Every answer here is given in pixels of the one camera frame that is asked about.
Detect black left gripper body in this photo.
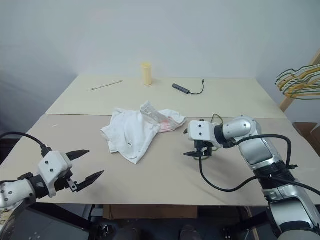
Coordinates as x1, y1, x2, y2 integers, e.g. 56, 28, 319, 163
53, 171, 79, 193

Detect light wooden rod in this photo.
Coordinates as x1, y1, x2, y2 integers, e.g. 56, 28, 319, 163
246, 206, 259, 240

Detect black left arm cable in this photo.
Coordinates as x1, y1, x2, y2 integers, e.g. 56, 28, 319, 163
0, 131, 53, 157

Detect black robot stand plate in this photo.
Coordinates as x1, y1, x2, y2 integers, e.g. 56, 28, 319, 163
0, 204, 91, 240

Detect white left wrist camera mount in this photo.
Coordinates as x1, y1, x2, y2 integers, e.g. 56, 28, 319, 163
37, 150, 74, 198

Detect light wooden clothes rack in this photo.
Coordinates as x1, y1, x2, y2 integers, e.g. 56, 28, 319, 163
279, 47, 320, 113

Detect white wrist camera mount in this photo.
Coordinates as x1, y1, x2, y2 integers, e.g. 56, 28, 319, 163
187, 120, 223, 149
37, 150, 74, 198

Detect dark rounded shoe shape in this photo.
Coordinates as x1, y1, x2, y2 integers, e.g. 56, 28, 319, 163
114, 226, 139, 240
179, 224, 201, 240

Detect white shirt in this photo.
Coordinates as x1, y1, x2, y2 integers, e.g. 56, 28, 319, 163
100, 100, 188, 165

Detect black metal table frame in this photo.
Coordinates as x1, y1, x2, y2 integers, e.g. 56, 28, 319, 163
79, 203, 270, 233

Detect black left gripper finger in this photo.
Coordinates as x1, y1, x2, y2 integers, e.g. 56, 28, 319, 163
75, 170, 105, 193
65, 149, 91, 162

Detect pale yellow cylindrical cup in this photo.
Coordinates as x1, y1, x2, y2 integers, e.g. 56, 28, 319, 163
140, 62, 153, 87

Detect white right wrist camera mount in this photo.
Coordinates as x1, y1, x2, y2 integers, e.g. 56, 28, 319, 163
187, 120, 223, 149

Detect green wire hanger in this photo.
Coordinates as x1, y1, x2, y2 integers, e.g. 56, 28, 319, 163
281, 74, 320, 101
275, 63, 320, 87

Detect grey USB hub with cable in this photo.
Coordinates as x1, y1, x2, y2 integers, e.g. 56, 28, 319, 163
171, 79, 207, 96

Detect open brown cardboard box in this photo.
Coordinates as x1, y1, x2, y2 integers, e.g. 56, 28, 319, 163
291, 121, 320, 156

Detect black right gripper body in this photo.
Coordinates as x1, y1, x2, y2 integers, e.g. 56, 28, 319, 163
193, 139, 216, 157

